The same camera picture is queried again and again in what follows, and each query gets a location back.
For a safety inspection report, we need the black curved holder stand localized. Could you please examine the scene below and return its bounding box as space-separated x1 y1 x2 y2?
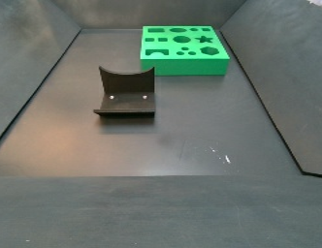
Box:
94 67 155 116

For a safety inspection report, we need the green shape sorter block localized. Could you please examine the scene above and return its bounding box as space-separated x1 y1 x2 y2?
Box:
141 26 229 76

